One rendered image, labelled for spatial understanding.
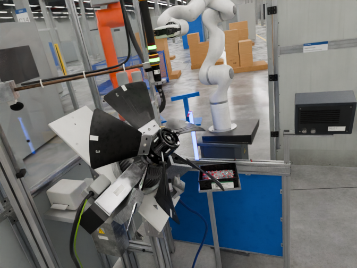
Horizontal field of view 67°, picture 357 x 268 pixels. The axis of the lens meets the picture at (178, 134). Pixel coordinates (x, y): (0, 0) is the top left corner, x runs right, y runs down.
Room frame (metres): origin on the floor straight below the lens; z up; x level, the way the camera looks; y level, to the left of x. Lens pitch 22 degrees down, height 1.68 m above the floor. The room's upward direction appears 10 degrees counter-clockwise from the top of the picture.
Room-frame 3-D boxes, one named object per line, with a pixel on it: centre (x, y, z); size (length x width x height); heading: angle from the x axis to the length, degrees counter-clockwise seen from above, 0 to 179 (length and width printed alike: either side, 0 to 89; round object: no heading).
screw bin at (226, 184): (1.32, -0.18, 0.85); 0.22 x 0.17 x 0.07; 81
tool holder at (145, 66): (1.21, 0.06, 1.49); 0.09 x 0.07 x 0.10; 101
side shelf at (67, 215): (1.33, 0.60, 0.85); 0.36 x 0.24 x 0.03; 156
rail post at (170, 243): (1.68, 0.20, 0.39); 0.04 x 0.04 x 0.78; 66
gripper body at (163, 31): (1.40, -0.03, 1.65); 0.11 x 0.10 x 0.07; 156
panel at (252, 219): (1.50, -0.19, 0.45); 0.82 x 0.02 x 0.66; 66
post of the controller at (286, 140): (1.33, -0.58, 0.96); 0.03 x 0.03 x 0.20; 66
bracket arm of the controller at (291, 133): (1.28, -0.67, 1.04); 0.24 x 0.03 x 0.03; 66
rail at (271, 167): (1.50, -0.19, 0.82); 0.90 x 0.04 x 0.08; 66
